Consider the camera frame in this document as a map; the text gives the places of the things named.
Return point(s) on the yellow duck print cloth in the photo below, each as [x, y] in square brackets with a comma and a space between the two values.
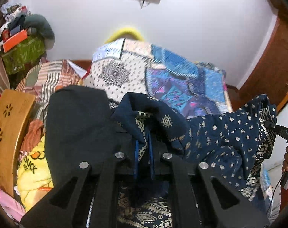
[34, 177]

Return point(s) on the brown wooden door frame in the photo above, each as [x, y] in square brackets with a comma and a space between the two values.
[270, 75]

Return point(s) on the grey stuffed cloth bundle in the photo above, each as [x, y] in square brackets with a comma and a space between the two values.
[36, 24]

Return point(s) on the person's right hand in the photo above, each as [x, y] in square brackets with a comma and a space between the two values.
[285, 162]

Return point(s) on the black garment pile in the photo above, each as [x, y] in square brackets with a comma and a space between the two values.
[79, 128]

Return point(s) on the orange box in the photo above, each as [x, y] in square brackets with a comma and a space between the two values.
[14, 40]

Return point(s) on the navy patterned large garment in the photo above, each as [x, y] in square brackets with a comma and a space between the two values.
[233, 144]

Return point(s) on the green patterned bag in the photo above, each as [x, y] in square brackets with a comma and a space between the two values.
[26, 52]

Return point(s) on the yellow curved bed headboard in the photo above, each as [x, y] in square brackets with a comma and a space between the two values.
[127, 31]

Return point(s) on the wooden chair back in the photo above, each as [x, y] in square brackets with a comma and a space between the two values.
[15, 110]

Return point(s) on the orange sleeve forearm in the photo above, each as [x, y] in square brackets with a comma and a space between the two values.
[284, 198]

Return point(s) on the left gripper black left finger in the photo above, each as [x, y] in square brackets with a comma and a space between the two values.
[86, 197]

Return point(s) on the blue patchwork bed blanket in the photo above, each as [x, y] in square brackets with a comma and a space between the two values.
[125, 65]

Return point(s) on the striped patchwork pillow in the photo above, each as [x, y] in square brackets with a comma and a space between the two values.
[44, 79]

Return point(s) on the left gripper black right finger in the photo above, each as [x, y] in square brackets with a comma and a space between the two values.
[198, 196]

